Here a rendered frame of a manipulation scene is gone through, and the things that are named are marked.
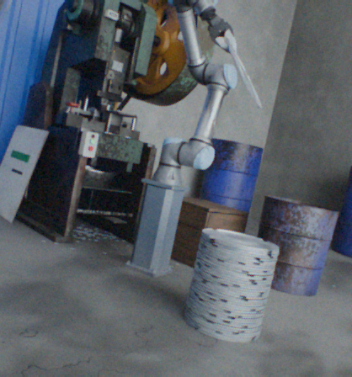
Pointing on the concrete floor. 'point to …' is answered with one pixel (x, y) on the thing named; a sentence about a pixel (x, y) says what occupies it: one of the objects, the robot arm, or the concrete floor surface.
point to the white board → (16, 171)
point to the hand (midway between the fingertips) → (232, 50)
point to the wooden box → (189, 245)
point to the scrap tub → (297, 242)
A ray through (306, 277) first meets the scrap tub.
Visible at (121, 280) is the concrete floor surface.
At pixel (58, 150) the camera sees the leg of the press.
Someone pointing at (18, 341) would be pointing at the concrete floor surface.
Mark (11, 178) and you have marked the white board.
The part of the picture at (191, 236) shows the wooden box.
